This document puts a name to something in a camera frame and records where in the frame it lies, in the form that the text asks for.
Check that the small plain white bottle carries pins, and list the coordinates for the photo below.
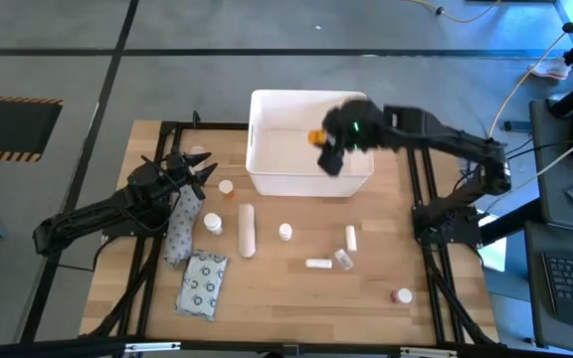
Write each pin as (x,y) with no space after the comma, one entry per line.
(285,231)

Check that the flat pack with blue print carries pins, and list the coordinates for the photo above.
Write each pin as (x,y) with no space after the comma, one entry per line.
(202,286)

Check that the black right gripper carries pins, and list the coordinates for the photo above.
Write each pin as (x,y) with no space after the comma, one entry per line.
(361,122)

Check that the dark grey desk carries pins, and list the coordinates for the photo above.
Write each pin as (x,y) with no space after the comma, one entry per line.
(537,298)
(555,164)

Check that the white plastic basket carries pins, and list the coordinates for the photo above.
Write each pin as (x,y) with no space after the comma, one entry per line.
(286,149)

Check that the orange pill bottle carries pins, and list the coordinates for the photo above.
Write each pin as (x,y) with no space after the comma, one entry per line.
(317,136)

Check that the black aluminium table frame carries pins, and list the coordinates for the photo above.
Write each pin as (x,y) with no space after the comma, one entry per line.
(207,126)

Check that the small dark blue box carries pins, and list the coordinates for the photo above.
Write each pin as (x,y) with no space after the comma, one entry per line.
(515,125)

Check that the black hazard-striped floor mat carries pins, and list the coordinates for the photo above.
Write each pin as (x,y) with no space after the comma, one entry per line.
(8,126)

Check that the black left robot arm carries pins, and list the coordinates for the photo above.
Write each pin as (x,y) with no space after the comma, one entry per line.
(92,211)

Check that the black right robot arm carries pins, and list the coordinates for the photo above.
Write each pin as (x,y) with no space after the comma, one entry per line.
(465,141)

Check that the grey patterned fabric roll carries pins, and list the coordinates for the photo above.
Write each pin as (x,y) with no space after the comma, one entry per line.
(182,229)

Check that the orange bottle with white cap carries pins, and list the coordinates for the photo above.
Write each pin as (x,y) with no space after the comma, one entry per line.
(226,187)

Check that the beige elastic bandage roll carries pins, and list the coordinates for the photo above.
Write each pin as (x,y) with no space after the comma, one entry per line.
(247,231)

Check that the black camera rig bar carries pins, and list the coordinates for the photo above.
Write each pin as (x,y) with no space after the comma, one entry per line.
(67,346)

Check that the white labelled pill bottle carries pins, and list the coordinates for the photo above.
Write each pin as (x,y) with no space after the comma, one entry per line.
(212,222)

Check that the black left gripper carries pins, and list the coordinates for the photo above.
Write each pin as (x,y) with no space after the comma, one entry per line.
(179,171)

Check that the clear plastic vial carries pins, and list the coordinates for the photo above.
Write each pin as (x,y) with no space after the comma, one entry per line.
(343,259)

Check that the person's white shoe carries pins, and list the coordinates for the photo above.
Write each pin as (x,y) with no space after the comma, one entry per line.
(552,67)

